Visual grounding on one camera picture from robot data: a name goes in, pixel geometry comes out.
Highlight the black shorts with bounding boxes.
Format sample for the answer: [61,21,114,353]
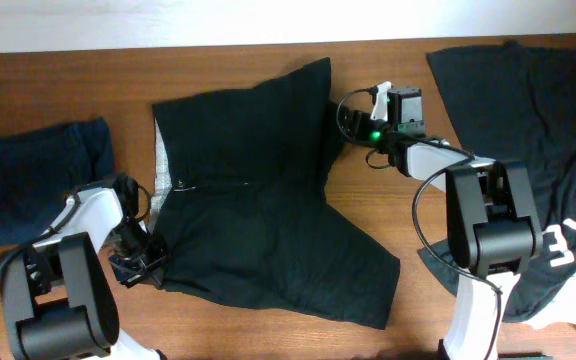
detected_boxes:
[153,58,400,329]

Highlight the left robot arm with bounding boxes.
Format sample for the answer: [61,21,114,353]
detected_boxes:
[0,173,169,360]

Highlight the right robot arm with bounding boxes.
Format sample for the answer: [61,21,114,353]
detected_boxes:
[335,82,543,360]

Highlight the folded navy blue garment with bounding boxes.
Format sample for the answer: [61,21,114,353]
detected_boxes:
[0,118,115,246]

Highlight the black t-shirt white lettering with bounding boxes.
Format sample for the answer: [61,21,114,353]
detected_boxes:
[427,42,576,323]

